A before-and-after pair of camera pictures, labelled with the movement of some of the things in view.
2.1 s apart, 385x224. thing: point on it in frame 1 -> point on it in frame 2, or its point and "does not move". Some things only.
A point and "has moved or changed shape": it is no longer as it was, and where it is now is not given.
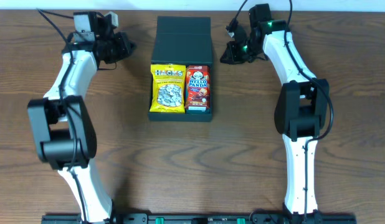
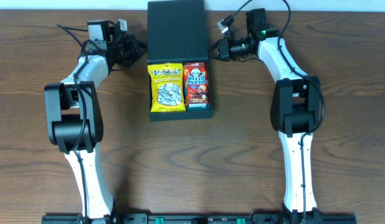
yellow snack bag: [169, 88] does not move
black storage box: [182, 40] has moved or changed shape
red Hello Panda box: [197, 88] does not move
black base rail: [210, 219] does not move
